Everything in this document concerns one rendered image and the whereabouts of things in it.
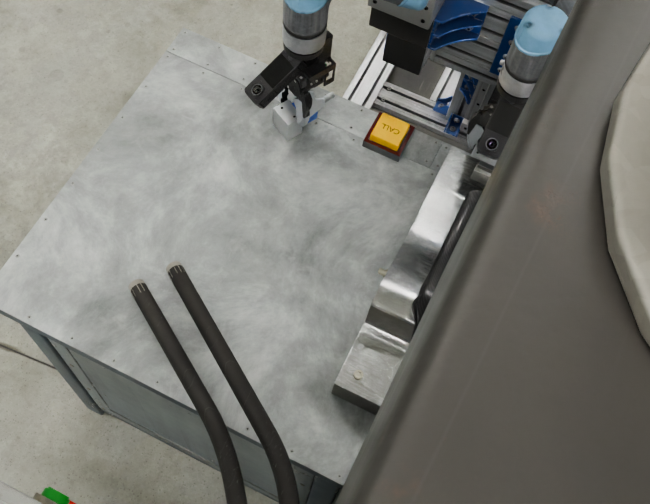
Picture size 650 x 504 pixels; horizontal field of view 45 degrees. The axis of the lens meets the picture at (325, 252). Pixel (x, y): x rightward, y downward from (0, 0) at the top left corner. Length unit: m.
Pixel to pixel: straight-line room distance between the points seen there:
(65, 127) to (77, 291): 1.24
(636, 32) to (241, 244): 1.33
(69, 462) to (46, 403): 0.17
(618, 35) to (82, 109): 2.54
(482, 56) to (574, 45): 1.67
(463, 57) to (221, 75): 0.55
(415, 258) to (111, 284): 0.54
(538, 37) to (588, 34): 1.13
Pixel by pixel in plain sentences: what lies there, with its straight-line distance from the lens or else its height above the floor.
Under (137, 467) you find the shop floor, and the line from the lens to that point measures 2.18.
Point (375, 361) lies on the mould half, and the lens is 1.33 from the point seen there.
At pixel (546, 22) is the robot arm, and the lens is 1.31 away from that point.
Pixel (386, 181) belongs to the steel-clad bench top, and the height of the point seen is 0.80.
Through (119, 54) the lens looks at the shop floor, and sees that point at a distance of 2.78.
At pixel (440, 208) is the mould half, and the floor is 0.89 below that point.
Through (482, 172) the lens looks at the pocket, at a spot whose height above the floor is 0.87.
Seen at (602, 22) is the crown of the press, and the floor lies 2.00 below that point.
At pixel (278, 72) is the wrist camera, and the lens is 1.43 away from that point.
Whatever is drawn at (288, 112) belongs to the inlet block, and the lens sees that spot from 1.56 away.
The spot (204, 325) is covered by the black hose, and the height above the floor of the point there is 0.86.
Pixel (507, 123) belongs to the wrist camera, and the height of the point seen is 1.01.
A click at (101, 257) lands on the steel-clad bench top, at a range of 1.49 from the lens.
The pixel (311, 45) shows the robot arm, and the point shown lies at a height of 1.07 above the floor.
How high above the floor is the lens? 2.12
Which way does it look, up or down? 64 degrees down
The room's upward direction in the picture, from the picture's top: 9 degrees clockwise
